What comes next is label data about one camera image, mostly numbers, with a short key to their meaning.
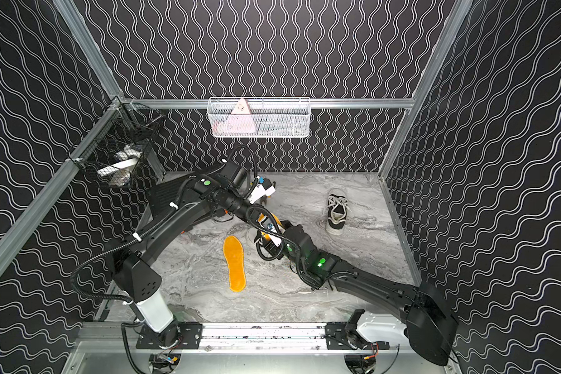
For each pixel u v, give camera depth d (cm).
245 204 66
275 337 76
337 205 99
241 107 88
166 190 104
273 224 63
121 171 73
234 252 92
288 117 103
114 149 92
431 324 39
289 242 54
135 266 43
